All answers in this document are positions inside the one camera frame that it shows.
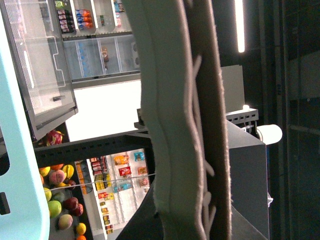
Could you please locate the yellow lemon rear tray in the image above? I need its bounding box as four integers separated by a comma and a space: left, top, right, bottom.
75, 222, 87, 236

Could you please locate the large light blue basket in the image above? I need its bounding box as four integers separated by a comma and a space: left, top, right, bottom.
0, 22, 50, 240

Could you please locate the red apple rear tray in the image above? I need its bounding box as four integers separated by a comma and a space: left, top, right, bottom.
63, 197, 79, 210

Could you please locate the dragon fruit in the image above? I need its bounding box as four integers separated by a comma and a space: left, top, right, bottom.
38, 130, 64, 147

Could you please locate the black shelf post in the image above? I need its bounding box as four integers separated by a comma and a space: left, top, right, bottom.
34, 131, 152, 166

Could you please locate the peach rear tray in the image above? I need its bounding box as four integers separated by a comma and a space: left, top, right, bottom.
58, 214, 73, 230

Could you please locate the grey basket handle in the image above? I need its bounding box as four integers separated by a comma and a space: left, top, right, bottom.
124, 0, 232, 240

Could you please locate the white paper roll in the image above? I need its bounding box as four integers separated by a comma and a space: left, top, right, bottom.
256, 124, 283, 145

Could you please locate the orange rear tray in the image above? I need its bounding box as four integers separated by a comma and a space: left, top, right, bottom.
76, 235, 87, 240

